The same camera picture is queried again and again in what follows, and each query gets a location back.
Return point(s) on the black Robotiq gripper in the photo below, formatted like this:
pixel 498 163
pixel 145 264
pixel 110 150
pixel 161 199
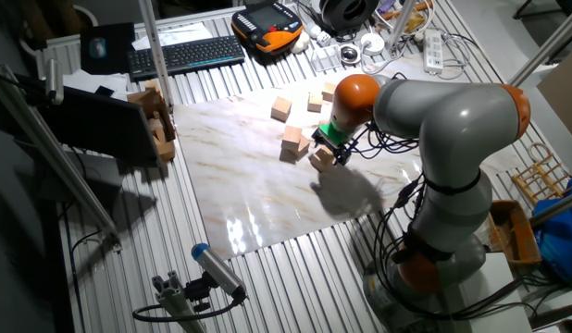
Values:
pixel 340 150

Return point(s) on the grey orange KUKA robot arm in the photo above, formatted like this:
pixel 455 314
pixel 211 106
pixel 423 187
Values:
pixel 452 120

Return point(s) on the stack of white papers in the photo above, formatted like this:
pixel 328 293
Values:
pixel 94 82

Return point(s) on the white marble pattern mat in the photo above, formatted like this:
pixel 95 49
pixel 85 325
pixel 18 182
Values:
pixel 249 194

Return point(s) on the clear plastic container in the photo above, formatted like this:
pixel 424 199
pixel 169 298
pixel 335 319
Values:
pixel 326 57

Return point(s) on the silver round dish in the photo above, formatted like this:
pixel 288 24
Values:
pixel 349 54

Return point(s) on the white round object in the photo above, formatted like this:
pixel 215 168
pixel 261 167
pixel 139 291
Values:
pixel 301 42

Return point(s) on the white round puck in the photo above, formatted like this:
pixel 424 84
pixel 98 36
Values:
pixel 372 44

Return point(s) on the white power plug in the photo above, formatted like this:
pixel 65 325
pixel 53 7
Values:
pixel 320 34

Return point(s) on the black filament spool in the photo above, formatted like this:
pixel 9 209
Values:
pixel 348 13

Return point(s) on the orange black teach pendant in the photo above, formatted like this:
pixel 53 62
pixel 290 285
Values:
pixel 267 25

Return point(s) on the white power strip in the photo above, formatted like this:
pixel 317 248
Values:
pixel 432 51

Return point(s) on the black computer keyboard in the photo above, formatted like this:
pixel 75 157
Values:
pixel 186 54

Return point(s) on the brown cardboard box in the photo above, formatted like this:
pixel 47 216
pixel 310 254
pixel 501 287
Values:
pixel 147 99

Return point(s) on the white paper sheet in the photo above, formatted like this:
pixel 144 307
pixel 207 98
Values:
pixel 175 34

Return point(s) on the orange brown bin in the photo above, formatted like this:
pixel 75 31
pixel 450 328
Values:
pixel 513 226

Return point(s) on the wooden lattice rack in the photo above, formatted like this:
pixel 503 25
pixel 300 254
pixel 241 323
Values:
pixel 543 178

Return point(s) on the black monitor screen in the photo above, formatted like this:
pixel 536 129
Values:
pixel 101 122

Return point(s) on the black mouse pad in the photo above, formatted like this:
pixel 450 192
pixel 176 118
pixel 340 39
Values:
pixel 115 51

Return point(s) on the brown cardboard sheet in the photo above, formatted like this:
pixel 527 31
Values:
pixel 566 92

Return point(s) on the blue bag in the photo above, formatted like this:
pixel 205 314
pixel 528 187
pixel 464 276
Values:
pixel 561 236

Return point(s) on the dark computer mouse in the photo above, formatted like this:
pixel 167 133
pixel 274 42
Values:
pixel 98 47

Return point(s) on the slanted aluminium profile beam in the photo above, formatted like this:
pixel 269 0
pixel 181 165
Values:
pixel 59 162

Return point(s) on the aluminium profile post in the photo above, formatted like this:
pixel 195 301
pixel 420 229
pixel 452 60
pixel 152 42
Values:
pixel 401 23
pixel 547 46
pixel 155 55

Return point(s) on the silver camera with blue end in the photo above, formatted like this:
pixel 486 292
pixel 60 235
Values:
pixel 216 268

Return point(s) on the black camera clamp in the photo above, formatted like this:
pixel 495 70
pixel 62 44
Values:
pixel 198 291

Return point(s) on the short aluminium mount profile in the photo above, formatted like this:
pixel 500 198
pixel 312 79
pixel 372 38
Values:
pixel 175 300

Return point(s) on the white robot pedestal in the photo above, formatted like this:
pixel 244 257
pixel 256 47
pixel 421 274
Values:
pixel 494 296

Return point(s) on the silver depth camera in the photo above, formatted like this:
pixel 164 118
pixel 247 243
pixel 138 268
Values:
pixel 54 81

